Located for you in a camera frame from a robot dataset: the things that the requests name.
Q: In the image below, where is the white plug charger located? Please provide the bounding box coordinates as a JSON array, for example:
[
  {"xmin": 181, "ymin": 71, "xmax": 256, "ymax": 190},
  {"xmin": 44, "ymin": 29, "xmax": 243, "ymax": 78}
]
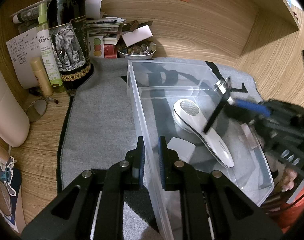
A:
[{"xmin": 167, "ymin": 137, "xmax": 195, "ymax": 163}]

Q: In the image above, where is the white handheld massager device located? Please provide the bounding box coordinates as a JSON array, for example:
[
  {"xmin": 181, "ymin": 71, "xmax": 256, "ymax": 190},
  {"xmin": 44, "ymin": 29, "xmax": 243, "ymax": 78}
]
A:
[{"xmin": 172, "ymin": 99, "xmax": 234, "ymax": 168}]

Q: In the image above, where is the clear plastic storage box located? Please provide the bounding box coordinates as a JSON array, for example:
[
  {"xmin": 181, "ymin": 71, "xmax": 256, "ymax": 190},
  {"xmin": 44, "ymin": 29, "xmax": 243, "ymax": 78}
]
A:
[{"xmin": 128, "ymin": 59, "xmax": 274, "ymax": 239}]

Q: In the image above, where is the person right hand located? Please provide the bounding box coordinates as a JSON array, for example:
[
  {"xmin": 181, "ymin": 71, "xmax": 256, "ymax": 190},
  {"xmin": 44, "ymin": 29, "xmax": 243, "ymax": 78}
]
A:
[{"xmin": 279, "ymin": 167, "xmax": 297, "ymax": 192}]

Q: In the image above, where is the cartoon sticker card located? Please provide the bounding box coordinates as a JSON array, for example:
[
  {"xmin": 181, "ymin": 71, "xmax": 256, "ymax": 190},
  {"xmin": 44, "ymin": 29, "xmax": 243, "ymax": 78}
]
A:
[{"xmin": 0, "ymin": 156, "xmax": 26, "ymax": 234}]

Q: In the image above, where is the grey mat with black letters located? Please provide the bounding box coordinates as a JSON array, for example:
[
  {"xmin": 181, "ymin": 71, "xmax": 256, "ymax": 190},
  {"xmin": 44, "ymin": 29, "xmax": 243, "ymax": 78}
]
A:
[{"xmin": 56, "ymin": 56, "xmax": 262, "ymax": 240}]

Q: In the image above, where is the orange jacket sleeve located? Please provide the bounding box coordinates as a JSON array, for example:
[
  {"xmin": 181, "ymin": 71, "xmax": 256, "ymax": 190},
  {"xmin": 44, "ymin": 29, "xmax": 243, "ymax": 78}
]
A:
[{"xmin": 261, "ymin": 182, "xmax": 304, "ymax": 233}]

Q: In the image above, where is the wooden shelf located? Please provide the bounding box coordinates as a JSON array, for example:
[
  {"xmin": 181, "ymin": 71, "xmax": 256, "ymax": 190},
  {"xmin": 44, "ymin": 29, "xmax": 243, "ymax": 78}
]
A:
[{"xmin": 224, "ymin": 0, "xmax": 301, "ymax": 30}]

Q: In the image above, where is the pink cylindrical mug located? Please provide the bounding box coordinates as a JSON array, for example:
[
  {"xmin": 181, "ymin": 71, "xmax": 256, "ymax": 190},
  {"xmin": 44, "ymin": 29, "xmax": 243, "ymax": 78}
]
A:
[{"xmin": 0, "ymin": 71, "xmax": 29, "ymax": 147}]

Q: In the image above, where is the white bowl of stones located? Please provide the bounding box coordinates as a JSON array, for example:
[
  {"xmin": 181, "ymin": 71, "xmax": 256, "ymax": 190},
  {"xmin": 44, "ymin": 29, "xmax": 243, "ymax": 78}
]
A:
[{"xmin": 116, "ymin": 42, "xmax": 157, "ymax": 60}]

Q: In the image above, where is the yellow tube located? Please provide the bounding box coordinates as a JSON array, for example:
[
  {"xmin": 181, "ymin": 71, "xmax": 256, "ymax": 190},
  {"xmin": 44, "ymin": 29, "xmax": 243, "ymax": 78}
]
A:
[{"xmin": 30, "ymin": 57, "xmax": 53, "ymax": 96}]

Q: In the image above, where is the white card box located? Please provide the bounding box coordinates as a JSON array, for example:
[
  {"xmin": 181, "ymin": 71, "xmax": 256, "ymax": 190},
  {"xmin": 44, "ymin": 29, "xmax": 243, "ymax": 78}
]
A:
[{"xmin": 121, "ymin": 25, "xmax": 153, "ymax": 47}]

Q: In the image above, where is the handwritten paper note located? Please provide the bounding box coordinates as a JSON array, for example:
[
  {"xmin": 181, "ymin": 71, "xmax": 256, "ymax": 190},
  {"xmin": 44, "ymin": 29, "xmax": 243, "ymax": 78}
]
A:
[{"xmin": 6, "ymin": 28, "xmax": 41, "ymax": 89}]

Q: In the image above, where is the stack of books and papers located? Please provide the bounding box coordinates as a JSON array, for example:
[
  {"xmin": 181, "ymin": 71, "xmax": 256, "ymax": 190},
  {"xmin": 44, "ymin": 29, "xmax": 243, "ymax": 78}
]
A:
[{"xmin": 85, "ymin": 0, "xmax": 127, "ymax": 59}]

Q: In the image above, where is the green white spray bottle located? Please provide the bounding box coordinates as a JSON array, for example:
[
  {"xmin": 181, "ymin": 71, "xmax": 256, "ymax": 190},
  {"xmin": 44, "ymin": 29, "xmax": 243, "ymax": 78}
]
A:
[{"xmin": 36, "ymin": 2, "xmax": 63, "ymax": 89}]

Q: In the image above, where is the dark wine bottle elephant label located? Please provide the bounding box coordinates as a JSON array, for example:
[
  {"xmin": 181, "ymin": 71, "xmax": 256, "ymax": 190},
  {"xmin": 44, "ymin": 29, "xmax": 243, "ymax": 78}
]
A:
[{"xmin": 47, "ymin": 0, "xmax": 93, "ymax": 95}]

